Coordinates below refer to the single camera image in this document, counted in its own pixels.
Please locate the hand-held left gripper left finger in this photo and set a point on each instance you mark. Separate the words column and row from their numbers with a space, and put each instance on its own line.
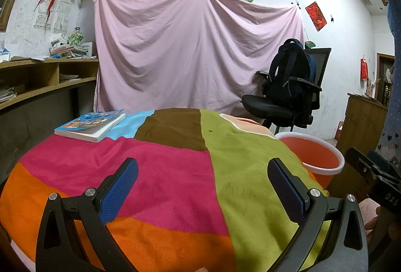
column 122, row 187

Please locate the person's right hand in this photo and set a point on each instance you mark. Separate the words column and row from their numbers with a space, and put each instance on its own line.
column 372, row 228

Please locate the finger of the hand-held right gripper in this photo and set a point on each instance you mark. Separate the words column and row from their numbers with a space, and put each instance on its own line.
column 360, row 165
column 385, row 165

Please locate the large pile of papers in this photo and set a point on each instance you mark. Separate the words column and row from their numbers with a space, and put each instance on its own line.
column 7, row 94

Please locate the pink hanging sheet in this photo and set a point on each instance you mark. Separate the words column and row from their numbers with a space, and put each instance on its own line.
column 194, row 49

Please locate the black blue backpack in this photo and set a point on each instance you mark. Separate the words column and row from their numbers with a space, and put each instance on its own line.
column 291, row 71

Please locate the glass candy jar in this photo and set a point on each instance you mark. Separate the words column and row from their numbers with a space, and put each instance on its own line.
column 76, row 37

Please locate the red paper wall decoration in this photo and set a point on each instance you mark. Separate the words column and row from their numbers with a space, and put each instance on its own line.
column 315, row 15

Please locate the small pile of papers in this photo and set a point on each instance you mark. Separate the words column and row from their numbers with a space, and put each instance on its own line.
column 69, row 77

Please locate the brown wooden door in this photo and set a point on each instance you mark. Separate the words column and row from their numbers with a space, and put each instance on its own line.
column 384, row 77

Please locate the blue heart print garment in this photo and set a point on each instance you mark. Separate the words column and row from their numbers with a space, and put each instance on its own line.
column 394, row 71

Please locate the stack of books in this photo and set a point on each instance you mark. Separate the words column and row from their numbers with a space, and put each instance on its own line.
column 70, row 51

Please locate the multicoloured patchwork blanket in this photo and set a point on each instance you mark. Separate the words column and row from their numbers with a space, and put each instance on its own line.
column 175, row 181

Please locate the pink fuzzy garment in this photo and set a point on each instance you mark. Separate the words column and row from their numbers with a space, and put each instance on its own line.
column 368, row 207

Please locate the red hanging ornament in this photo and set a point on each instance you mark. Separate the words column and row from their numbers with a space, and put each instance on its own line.
column 364, row 68

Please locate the blue cover picture book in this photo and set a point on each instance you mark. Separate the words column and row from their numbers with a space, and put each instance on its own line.
column 89, row 126

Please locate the wooden cabinet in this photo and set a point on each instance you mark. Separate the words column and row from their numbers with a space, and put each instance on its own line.
column 360, row 121

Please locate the white wall charts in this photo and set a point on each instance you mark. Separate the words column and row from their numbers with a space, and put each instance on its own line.
column 59, row 16

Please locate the wooden shelf desk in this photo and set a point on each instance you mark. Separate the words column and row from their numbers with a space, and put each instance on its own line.
column 40, row 74

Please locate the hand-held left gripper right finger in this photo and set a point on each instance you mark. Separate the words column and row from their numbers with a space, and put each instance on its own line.
column 283, row 187

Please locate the black office chair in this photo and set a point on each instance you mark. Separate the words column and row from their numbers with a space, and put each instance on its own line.
column 266, row 106

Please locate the blue white tissue box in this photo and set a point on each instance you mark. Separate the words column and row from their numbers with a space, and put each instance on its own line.
column 4, row 54

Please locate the orange basin white rim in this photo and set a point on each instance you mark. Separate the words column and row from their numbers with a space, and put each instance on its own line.
column 310, row 153

